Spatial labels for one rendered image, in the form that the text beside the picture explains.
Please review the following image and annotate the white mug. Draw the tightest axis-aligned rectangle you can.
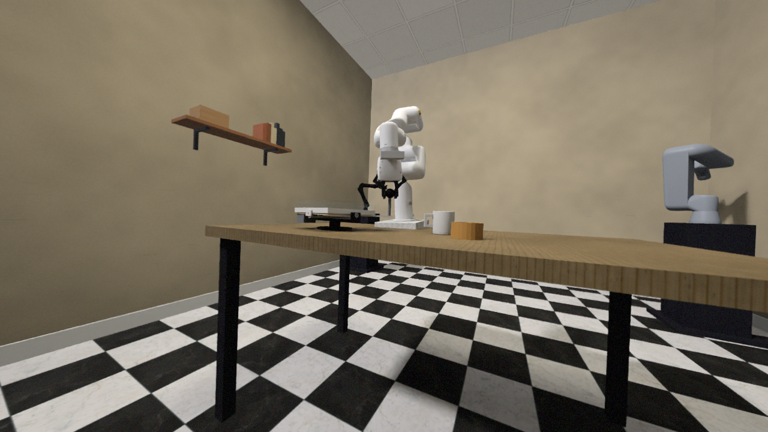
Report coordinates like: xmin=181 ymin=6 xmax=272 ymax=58
xmin=424 ymin=211 xmax=455 ymax=235

